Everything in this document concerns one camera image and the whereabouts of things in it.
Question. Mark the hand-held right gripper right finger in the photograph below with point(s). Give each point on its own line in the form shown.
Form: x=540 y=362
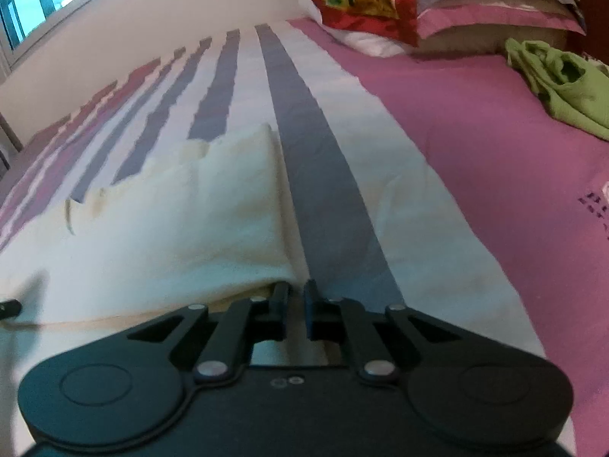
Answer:
x=310 y=302

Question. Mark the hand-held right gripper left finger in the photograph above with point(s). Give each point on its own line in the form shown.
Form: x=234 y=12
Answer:
x=281 y=297

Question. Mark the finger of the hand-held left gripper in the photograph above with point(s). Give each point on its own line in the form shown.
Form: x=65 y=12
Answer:
x=9 y=308

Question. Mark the cream white small garment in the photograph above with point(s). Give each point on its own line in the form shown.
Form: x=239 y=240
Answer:
x=181 y=228

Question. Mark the striped pink grey bed sheet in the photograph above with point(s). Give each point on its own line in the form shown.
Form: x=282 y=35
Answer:
x=428 y=152

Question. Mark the white pillow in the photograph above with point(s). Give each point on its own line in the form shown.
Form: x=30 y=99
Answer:
x=376 y=40

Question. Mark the green garment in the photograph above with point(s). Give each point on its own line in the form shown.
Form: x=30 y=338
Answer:
x=566 y=90

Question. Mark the striped pink grey pillow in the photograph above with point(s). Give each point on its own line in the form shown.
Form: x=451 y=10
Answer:
x=490 y=4

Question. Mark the brown wooden headboard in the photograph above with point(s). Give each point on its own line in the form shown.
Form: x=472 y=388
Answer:
x=592 y=14

